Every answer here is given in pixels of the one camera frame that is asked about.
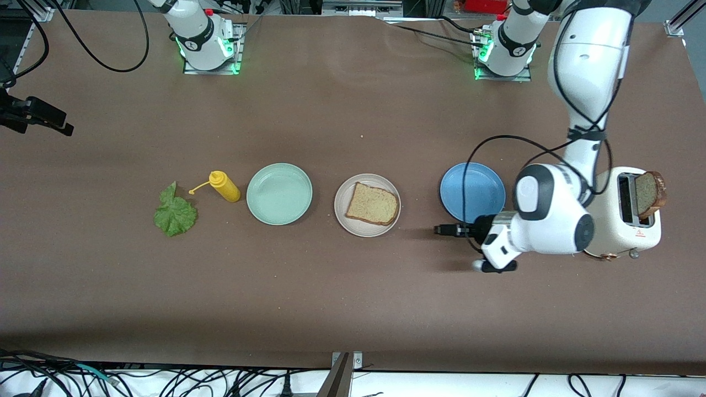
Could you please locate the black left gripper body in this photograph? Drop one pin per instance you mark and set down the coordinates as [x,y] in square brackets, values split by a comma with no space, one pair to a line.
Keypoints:
[481,226]

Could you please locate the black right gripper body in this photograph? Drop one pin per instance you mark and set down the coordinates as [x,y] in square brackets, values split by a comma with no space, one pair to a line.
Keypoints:
[16,112]

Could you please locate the brown bread slice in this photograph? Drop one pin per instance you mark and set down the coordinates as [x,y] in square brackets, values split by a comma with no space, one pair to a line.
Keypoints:
[651,193]
[372,204]

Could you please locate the green lettuce leaf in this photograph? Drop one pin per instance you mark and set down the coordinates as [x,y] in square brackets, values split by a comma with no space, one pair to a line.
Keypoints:
[176,218]

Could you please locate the yellow mustard squeeze bottle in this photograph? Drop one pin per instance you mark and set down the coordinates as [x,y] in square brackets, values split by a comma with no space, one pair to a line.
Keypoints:
[226,188]

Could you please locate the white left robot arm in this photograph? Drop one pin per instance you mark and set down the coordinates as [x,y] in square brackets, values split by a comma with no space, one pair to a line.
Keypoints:
[590,55]

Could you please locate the blue round plate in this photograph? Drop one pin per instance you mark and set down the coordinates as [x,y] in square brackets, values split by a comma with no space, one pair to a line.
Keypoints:
[485,187]

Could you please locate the beige round plate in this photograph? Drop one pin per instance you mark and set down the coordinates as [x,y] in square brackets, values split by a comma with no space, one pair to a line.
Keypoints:
[364,231]

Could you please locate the mint green round plate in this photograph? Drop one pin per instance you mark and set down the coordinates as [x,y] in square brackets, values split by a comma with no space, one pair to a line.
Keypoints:
[278,194]

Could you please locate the white two-slot toaster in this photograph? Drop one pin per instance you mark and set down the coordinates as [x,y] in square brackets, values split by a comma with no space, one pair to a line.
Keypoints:
[618,231]

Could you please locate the red box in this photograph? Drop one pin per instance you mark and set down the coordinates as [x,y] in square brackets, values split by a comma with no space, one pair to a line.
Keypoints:
[485,5]

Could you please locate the black power plug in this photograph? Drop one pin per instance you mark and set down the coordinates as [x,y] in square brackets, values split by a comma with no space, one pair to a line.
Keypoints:
[286,389]

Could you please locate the grey equipment box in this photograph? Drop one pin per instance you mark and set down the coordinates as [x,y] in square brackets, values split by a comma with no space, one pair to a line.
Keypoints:
[358,8]

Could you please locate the aluminium frame strut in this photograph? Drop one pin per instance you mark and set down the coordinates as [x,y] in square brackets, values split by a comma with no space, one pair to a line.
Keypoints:
[43,15]
[674,28]

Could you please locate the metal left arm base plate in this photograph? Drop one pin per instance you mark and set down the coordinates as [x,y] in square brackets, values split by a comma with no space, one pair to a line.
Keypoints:
[518,79]

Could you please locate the metal table bracket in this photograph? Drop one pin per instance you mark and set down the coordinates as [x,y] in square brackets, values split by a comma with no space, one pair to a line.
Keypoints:
[339,380]

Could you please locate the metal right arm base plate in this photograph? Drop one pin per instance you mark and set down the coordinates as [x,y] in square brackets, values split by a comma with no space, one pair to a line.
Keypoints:
[238,55]

